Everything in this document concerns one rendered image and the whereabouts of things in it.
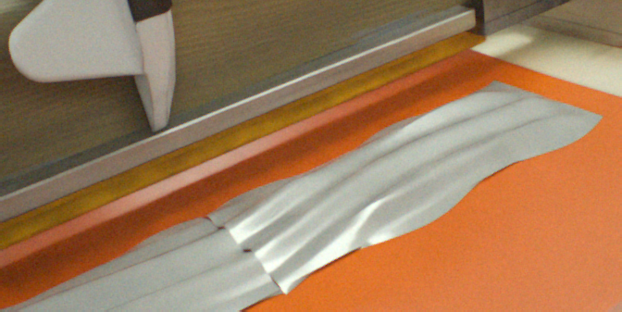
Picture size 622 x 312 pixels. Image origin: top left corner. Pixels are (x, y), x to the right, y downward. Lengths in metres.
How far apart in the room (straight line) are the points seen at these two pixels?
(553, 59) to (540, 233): 0.17
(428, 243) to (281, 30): 0.12
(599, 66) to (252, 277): 0.23
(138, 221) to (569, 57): 0.25
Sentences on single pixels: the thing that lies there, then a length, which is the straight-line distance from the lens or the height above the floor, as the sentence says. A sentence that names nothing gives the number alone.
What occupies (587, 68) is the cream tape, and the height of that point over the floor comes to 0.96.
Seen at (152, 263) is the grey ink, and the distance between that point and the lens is 0.28.
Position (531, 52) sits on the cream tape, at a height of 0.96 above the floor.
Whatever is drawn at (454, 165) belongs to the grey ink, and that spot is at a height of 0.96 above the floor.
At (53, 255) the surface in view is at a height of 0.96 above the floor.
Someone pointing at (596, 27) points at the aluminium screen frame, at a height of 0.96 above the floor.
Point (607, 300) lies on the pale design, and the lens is 0.25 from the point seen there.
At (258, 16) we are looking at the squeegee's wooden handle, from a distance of 0.33.
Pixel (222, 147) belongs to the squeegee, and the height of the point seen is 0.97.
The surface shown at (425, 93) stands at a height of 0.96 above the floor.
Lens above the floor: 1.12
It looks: 27 degrees down
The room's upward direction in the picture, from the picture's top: 10 degrees counter-clockwise
